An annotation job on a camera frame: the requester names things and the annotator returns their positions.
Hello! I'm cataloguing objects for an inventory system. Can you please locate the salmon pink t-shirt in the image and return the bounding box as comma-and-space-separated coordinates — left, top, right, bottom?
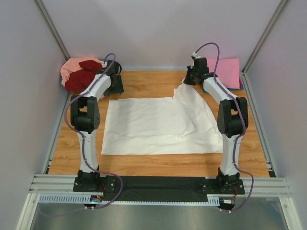
60, 57, 102, 85

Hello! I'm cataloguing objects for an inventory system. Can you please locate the aluminium frame rail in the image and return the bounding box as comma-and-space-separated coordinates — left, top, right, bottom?
33, 0, 70, 61
240, 72, 276, 178

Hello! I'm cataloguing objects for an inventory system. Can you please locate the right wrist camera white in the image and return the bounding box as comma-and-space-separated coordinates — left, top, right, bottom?
191, 52, 202, 59

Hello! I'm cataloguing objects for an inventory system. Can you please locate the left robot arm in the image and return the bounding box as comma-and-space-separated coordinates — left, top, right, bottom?
70, 60, 124, 193

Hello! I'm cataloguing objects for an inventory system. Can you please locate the grey laundry basket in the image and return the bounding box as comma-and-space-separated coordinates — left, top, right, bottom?
59, 76, 71, 93

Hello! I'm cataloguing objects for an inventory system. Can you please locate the aluminium frame rail left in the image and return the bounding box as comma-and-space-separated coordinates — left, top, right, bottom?
33, 0, 70, 61

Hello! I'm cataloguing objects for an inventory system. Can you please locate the aluminium front rail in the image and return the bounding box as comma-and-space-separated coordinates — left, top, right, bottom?
29, 174, 292, 198

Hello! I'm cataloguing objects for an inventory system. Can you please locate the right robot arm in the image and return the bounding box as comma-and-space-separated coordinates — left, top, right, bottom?
184, 54, 248, 195

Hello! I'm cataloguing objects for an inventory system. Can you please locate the folded blue t-shirt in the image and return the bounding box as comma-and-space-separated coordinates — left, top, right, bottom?
202, 81, 244, 93

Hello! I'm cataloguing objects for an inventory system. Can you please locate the dark red t-shirt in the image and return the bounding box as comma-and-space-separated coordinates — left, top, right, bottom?
64, 60, 103, 92

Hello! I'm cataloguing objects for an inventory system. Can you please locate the slotted cable duct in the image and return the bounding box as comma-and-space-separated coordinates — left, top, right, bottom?
38, 194, 221, 206

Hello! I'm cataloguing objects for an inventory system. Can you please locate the white t-shirt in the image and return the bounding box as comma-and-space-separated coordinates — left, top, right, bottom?
101, 84, 223, 155

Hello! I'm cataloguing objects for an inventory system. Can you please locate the aluminium frame rail right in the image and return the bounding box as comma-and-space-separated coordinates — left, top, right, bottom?
240, 72, 276, 178

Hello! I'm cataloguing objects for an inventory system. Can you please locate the folded pink t-shirt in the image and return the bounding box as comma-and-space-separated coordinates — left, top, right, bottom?
216, 58, 240, 88

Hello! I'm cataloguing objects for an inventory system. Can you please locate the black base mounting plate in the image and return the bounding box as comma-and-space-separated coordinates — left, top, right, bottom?
72, 176, 246, 202

